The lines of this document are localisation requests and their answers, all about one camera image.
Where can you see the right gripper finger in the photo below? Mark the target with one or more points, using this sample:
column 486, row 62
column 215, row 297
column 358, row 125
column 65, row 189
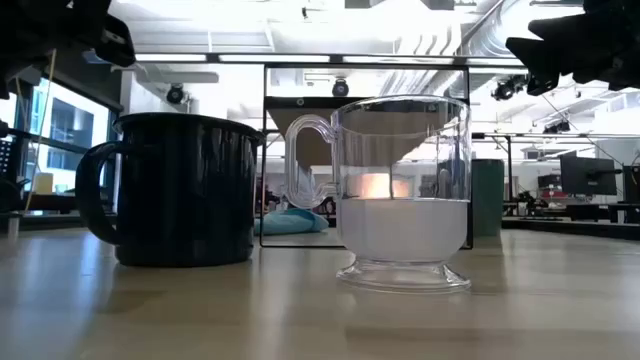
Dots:
column 542, row 60
column 565, row 27

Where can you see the green ceramic mug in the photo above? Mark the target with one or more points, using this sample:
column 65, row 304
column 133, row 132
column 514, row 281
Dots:
column 489, row 200

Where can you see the dark blue speckled enamel mug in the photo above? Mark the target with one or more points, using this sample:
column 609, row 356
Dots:
column 185, row 190

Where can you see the clear plastic footed cup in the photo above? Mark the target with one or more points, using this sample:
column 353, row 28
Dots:
column 400, row 230

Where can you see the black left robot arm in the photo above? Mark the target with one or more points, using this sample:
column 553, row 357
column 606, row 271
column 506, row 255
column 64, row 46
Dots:
column 40, row 30

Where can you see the black overhead beam with lights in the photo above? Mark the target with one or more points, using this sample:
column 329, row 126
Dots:
column 212, row 58

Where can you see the black computer monitor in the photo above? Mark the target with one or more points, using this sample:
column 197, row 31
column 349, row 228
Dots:
column 587, row 175
column 632, row 185

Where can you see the yellow box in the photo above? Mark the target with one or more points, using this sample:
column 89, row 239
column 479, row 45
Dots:
column 43, row 183

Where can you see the person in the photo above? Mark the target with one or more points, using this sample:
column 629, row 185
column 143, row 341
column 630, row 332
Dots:
column 305, row 182

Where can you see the light blue cloth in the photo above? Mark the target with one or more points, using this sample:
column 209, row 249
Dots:
column 290, row 222

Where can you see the black ceiling-mounted camera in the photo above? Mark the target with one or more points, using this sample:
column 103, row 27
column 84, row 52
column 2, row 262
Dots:
column 175, row 94
column 510, row 89
column 340, row 88

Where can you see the black table rail frame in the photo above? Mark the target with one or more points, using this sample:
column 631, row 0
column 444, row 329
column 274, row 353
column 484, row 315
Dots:
column 575, row 229

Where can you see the wooden shelf with black frame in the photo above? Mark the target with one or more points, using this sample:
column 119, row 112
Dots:
column 285, row 102

